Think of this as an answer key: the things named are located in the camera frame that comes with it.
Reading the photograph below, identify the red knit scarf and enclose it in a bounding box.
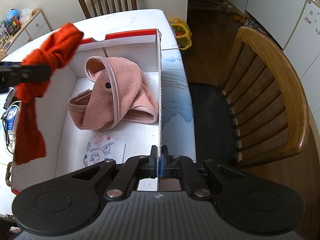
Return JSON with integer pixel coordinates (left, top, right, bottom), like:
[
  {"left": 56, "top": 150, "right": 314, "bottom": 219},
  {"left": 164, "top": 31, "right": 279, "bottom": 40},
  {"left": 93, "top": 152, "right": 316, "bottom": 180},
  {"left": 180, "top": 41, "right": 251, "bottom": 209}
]
[{"left": 14, "top": 23, "right": 84, "bottom": 165}]

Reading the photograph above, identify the white box with red rim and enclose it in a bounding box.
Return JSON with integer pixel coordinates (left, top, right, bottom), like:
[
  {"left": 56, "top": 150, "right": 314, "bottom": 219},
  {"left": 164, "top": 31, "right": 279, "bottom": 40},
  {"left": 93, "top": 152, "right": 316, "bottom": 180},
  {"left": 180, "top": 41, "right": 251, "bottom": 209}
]
[{"left": 11, "top": 29, "right": 162, "bottom": 193}]

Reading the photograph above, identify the pink fleece garment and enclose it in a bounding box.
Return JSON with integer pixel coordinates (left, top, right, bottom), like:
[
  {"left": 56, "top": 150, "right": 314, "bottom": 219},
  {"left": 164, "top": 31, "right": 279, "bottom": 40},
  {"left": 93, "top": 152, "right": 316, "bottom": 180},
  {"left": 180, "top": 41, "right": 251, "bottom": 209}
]
[{"left": 68, "top": 56, "right": 158, "bottom": 131}]

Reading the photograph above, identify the blue white package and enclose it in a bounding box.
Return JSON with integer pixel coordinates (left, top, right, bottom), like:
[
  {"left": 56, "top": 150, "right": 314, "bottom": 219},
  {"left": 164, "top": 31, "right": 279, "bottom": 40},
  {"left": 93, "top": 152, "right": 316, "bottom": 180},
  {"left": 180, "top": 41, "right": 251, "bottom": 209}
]
[{"left": 4, "top": 104, "right": 20, "bottom": 132}]

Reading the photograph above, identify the sticker sheet in box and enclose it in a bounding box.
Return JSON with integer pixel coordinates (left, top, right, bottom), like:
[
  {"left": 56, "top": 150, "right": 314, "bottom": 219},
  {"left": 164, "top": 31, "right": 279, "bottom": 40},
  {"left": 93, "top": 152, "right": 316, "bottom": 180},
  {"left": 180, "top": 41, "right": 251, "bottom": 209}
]
[{"left": 83, "top": 131, "right": 126, "bottom": 167}]

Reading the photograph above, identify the small wooden side cabinet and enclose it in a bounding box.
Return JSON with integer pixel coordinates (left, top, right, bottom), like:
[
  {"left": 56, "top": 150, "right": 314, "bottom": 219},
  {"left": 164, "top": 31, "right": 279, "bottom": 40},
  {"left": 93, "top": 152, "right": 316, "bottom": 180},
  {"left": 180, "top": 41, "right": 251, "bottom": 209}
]
[{"left": 1, "top": 8, "right": 52, "bottom": 60}]

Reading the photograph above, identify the wooden chair with curved back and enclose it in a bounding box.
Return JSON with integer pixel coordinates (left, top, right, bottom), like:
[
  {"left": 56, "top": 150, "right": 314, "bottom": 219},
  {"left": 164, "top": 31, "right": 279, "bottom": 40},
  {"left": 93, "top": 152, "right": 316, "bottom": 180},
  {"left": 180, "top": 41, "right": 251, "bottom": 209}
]
[{"left": 189, "top": 27, "right": 309, "bottom": 168}]

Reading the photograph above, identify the yellow mesh bag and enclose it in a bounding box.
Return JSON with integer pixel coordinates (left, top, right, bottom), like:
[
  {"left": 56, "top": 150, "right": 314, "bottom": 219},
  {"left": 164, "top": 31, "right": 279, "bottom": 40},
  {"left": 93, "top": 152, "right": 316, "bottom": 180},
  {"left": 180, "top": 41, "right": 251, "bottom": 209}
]
[{"left": 169, "top": 18, "right": 192, "bottom": 50}]

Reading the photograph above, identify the white cabinet wall unit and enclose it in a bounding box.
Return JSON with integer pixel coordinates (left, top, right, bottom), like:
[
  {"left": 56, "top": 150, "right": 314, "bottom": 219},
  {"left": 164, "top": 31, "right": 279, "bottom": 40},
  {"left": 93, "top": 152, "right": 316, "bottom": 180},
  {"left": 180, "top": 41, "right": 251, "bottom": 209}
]
[{"left": 228, "top": 0, "right": 319, "bottom": 120}]

